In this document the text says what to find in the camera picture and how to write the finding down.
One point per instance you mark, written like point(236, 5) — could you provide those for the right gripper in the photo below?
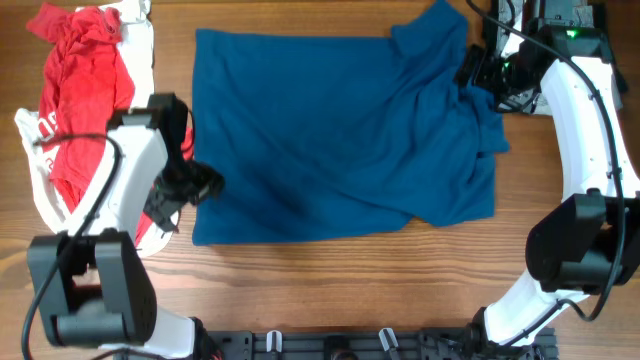
point(486, 61)

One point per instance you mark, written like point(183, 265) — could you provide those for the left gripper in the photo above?
point(208, 181)

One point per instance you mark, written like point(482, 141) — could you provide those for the blue t-shirt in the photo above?
point(332, 137)

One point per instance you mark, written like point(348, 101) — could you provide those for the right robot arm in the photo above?
point(589, 244)

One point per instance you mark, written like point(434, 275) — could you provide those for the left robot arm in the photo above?
point(91, 289)

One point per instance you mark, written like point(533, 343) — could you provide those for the folded light blue jeans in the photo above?
point(535, 105)

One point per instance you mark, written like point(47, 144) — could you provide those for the red t-shirt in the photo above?
point(85, 83)

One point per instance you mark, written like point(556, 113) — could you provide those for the white t-shirt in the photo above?
point(137, 50)

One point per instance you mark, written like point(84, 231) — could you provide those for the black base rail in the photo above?
point(427, 344)

